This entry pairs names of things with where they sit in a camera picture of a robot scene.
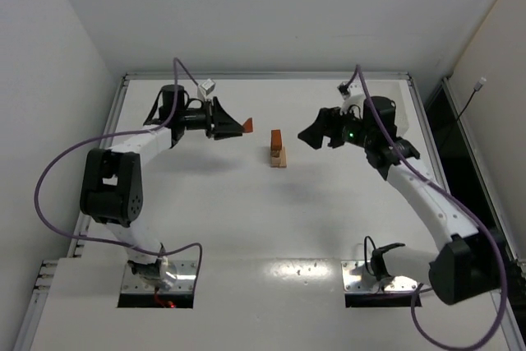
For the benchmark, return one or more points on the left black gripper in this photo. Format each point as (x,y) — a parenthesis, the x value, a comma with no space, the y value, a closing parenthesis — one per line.
(210,118)

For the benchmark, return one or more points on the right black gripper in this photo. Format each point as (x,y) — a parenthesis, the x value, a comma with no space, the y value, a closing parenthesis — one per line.
(334,126)

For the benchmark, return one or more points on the red-brown wedge block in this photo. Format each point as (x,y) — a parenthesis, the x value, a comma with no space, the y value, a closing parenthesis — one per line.
(248,126)

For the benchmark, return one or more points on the red-brown arch block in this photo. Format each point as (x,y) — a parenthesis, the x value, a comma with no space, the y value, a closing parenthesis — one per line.
(276,143)

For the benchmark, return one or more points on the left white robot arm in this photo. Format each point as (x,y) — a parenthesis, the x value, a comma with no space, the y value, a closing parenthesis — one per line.
(112,192)

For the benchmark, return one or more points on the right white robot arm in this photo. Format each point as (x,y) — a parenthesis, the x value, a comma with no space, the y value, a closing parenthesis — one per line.
(468,260)

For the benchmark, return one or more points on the white open box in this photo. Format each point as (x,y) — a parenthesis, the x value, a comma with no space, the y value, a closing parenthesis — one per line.
(398,92)

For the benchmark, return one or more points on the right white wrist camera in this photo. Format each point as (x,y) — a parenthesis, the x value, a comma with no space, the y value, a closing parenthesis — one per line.
(352,94)

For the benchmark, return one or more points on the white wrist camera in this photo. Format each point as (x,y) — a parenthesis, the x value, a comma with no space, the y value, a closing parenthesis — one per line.
(205,89)
(352,94)

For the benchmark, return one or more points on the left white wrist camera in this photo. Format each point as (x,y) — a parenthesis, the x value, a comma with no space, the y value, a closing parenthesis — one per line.
(205,89)

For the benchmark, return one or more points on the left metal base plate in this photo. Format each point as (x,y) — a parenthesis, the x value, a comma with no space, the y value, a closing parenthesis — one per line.
(185,277)

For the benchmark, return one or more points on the metal base plate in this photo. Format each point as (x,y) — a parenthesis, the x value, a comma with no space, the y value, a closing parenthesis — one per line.
(185,277)
(357,281)

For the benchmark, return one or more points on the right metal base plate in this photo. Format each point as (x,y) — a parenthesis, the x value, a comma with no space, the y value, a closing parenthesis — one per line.
(357,281)

